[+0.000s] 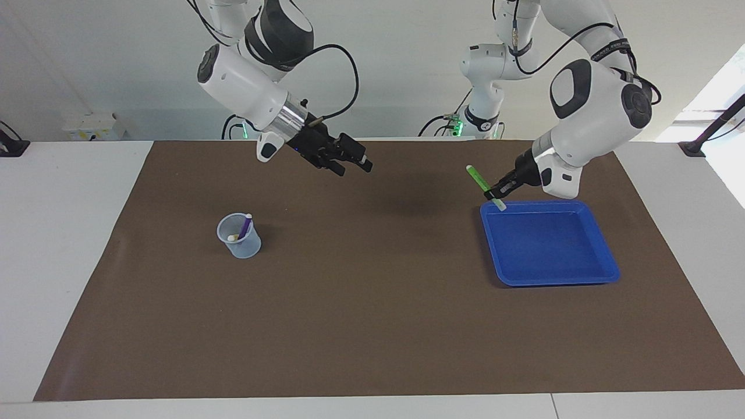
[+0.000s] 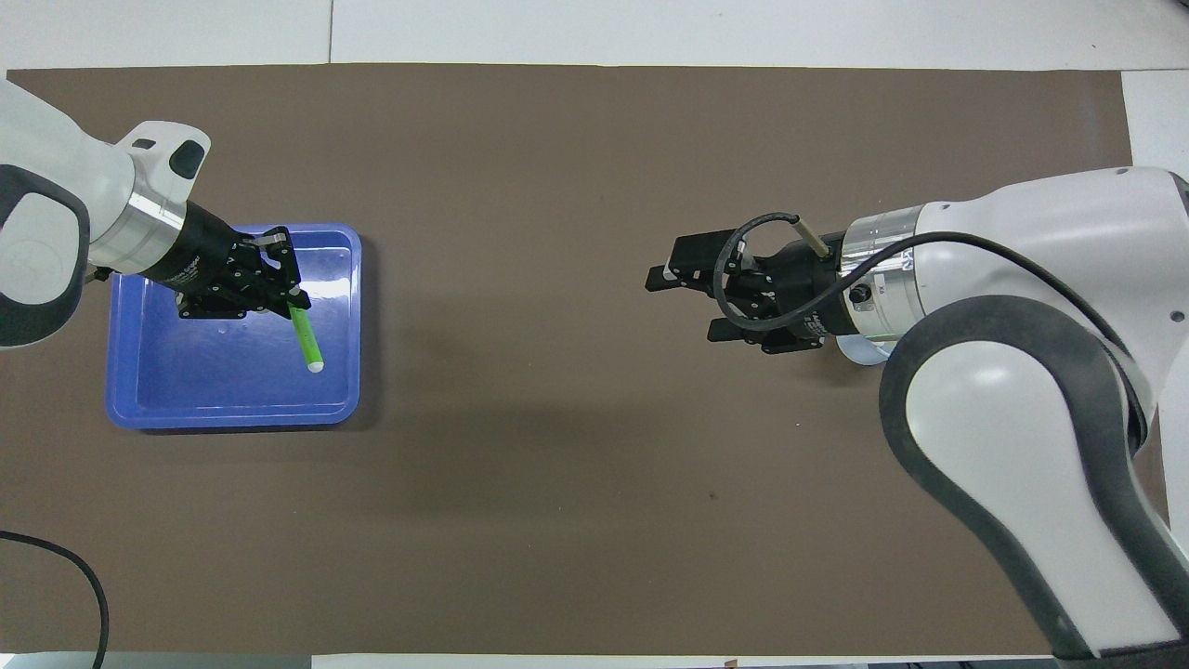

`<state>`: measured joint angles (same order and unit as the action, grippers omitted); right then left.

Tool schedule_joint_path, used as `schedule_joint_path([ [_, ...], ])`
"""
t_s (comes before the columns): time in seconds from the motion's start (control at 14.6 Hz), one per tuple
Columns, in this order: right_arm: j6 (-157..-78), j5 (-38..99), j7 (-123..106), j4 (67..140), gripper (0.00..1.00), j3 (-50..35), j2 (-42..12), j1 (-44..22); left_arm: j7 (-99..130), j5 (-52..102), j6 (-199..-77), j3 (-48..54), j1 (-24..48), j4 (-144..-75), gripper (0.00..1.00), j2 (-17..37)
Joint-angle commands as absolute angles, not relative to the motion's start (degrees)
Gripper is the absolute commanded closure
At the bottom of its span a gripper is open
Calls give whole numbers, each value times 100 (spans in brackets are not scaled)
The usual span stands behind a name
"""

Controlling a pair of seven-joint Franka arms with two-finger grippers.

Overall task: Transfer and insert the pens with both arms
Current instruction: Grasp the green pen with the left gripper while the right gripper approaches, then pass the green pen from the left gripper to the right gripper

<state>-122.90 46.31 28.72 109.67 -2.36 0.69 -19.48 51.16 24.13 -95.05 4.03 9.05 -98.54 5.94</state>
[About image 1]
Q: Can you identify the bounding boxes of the black base cable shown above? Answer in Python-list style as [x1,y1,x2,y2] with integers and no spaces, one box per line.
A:
[418,87,472,137]
[221,115,257,140]

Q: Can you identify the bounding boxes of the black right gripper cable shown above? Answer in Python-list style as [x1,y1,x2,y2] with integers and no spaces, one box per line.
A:
[279,44,360,126]

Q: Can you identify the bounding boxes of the blue plastic tray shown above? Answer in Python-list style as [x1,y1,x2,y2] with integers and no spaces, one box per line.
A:
[480,200,621,287]

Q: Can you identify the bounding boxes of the black left base cable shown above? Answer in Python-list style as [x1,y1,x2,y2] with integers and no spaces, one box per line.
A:
[418,87,472,137]

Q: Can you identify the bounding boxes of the green pen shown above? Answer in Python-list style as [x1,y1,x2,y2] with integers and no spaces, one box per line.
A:
[466,165,507,211]

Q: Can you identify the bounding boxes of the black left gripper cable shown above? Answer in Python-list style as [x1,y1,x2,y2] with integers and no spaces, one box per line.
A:
[495,0,661,105]

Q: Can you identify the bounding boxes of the black clamp stand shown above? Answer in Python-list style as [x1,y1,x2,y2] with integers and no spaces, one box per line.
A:
[678,93,745,158]

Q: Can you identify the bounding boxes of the clear plastic measuring cup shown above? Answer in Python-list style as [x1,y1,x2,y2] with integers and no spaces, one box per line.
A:
[217,213,262,260]

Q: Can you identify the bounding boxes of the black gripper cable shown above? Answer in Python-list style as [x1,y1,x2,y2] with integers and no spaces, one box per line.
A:
[279,44,360,126]
[495,0,661,105]

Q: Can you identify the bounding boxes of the black table clamp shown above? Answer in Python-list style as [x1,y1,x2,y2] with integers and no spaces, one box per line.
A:
[0,121,31,158]

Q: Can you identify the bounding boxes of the white power strip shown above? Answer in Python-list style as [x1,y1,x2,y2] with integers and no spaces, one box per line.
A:
[63,112,126,141]

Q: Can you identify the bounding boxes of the brown table mat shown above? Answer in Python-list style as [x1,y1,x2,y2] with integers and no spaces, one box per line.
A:
[33,139,745,402]

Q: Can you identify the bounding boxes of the black right base cable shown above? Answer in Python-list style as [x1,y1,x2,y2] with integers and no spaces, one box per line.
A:
[221,115,257,140]

